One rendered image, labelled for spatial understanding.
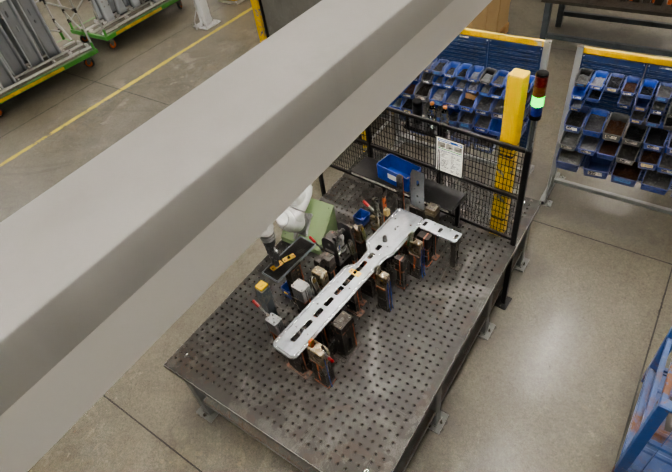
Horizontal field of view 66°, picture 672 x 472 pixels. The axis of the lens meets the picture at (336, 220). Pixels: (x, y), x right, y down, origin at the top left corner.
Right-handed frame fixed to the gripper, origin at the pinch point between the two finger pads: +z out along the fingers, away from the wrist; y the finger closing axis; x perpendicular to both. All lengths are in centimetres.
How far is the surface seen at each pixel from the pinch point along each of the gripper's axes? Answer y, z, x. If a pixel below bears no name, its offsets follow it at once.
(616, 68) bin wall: 61, -12, 300
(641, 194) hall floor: 101, 125, 339
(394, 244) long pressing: 30, 25, 74
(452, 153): 25, -9, 141
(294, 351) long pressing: 42, 26, -26
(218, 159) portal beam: 164, -207, -82
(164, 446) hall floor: -30, 126, -113
